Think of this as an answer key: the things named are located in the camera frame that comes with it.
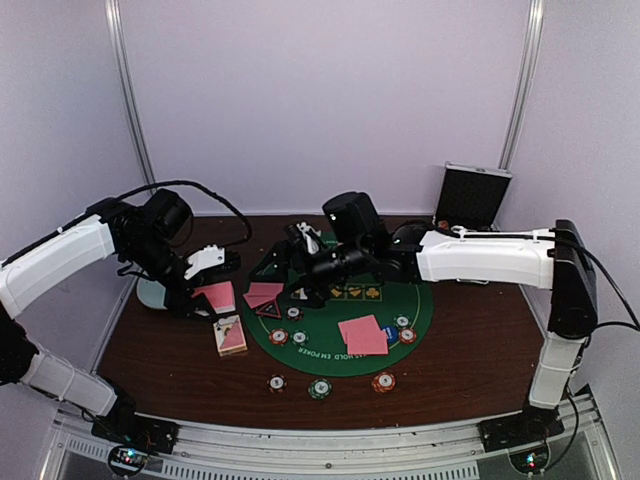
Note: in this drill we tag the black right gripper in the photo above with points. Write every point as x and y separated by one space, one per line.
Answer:
285 252

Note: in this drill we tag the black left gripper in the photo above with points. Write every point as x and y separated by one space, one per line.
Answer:
174 300

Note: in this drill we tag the black red triangular dealer marker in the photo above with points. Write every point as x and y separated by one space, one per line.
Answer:
270 309

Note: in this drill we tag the red-backed playing card deck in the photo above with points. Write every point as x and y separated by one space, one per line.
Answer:
221 296

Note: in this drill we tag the dealt card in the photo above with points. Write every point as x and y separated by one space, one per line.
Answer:
365 326
372 343
271 289
255 301

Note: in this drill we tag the red black chip stack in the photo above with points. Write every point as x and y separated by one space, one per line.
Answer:
277 384

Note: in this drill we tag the blue small blind button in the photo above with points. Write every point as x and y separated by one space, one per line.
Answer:
391 333

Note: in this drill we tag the green chip stack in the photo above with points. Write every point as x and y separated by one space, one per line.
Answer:
319 389

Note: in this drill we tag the orange chip stack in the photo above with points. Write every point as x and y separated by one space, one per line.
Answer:
383 382

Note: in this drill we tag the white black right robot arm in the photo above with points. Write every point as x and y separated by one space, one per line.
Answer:
417 252

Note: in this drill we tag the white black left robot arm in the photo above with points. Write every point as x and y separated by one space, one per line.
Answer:
139 235

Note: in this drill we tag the light blue flower plate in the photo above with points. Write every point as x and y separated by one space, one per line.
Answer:
151 294

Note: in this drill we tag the gold playing card box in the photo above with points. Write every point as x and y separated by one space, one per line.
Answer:
229 336

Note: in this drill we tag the round green poker mat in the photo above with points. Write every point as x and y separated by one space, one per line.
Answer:
325 353

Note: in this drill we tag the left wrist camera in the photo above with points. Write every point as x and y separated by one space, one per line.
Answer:
211 259

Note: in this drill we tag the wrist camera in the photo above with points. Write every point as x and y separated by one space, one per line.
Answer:
351 214
211 259

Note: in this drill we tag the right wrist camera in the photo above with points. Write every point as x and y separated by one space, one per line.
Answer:
351 214

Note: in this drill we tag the metal front rail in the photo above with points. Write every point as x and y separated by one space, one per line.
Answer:
453 450

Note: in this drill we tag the left aluminium frame post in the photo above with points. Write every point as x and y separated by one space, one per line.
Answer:
117 38

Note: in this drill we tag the aluminium frame post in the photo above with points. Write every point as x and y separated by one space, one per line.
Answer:
527 70
117 38

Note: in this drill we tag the right aluminium frame post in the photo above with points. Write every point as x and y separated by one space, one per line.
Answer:
527 70

